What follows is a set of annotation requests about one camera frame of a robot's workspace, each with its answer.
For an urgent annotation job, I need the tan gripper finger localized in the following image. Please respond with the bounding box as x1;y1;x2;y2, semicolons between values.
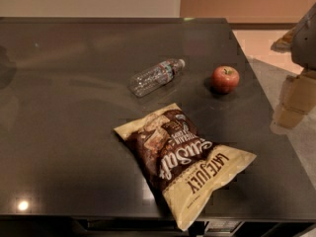
279;70;316;114
270;105;304;134

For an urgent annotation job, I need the clear plastic water bottle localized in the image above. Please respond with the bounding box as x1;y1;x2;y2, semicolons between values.
128;59;186;98

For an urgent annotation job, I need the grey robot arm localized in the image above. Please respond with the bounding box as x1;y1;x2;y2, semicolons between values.
271;4;316;134

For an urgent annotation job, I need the red apple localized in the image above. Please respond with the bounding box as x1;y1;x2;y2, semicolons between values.
210;66;240;94

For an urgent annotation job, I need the brown cream chips bag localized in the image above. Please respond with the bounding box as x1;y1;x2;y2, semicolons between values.
115;104;256;231

